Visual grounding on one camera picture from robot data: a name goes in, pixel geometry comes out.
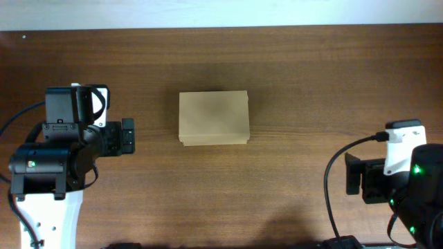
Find brown cardboard box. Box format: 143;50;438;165
179;91;250;147

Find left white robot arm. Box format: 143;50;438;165
8;83;136;248

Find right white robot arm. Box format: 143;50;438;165
345;144;442;249

